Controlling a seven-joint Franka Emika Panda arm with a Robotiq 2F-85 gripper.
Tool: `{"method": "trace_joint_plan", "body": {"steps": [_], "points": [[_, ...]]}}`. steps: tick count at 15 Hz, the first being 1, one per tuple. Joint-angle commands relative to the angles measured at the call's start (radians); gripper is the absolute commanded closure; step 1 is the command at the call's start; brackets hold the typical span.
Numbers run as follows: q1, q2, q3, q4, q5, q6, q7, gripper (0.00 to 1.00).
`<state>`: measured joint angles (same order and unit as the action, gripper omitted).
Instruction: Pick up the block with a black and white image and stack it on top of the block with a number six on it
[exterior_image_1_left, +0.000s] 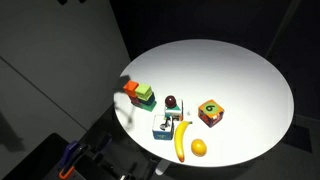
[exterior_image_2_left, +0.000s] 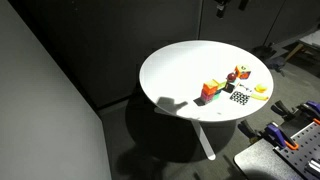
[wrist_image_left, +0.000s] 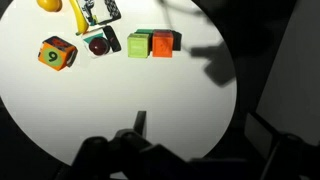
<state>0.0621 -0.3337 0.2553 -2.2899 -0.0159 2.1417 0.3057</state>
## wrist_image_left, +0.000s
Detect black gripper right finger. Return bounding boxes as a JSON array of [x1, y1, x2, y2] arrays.
[[244, 113, 280, 159]]

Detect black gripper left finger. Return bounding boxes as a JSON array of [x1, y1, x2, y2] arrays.
[[133, 111, 147, 136]]

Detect black and white picture block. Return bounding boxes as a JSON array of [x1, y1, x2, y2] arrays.
[[77, 0, 121, 26]]

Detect orange number nine block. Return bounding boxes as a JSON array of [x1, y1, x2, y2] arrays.
[[38, 36, 78, 71]]

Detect white round table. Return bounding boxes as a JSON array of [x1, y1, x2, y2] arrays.
[[0, 0, 237, 163]]

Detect lime green cube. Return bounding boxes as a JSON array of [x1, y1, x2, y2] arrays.
[[127, 33, 149, 58]]

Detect orange cube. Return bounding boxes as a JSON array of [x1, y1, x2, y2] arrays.
[[152, 31, 174, 58]]

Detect dark green cube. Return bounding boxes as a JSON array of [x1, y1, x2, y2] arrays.
[[135, 29, 154, 34]]

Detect yellow banana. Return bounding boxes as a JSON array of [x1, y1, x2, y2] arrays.
[[69, 0, 89, 36]]

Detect yellow orange fruit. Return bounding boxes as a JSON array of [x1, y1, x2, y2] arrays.
[[36, 0, 62, 12]]

